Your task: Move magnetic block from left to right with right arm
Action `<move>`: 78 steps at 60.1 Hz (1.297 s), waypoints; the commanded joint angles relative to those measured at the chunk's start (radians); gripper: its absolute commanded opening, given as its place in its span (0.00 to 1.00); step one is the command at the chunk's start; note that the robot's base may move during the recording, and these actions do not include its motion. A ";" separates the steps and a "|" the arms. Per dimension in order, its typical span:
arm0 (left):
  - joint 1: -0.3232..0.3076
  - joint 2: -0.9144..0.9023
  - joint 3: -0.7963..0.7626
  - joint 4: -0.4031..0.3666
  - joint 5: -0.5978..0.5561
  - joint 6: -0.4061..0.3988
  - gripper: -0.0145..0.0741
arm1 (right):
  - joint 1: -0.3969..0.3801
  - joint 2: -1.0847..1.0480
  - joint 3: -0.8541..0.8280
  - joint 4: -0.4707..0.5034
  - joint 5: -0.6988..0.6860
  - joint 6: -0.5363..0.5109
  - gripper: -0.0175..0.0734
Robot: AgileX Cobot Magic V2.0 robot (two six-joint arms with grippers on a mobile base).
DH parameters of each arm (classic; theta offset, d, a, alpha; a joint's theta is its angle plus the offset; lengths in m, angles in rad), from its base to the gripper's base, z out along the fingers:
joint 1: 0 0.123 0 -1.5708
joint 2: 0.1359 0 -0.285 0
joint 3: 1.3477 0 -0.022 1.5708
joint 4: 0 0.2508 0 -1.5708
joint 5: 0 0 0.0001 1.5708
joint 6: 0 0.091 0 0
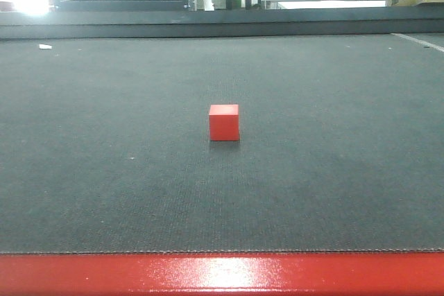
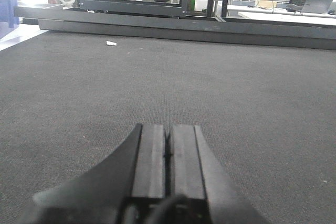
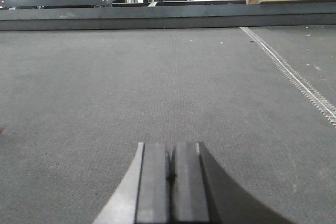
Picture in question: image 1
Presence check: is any black raised platform edge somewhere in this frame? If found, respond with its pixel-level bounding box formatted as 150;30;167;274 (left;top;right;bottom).
1;5;443;40

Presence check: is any white background desk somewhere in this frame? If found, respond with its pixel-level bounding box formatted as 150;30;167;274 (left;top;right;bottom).
261;0;386;10

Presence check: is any dark grey carpet mat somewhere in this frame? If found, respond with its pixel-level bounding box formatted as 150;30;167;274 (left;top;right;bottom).
1;33;443;254

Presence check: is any small white paper scrap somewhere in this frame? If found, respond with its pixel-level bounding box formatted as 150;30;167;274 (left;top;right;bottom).
39;44;53;50

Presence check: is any red magnetic cube block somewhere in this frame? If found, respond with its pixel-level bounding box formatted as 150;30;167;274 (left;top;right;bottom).
209;104;240;141

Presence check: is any red glossy front edge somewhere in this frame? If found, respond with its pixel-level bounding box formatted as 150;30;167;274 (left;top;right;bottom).
1;253;443;295

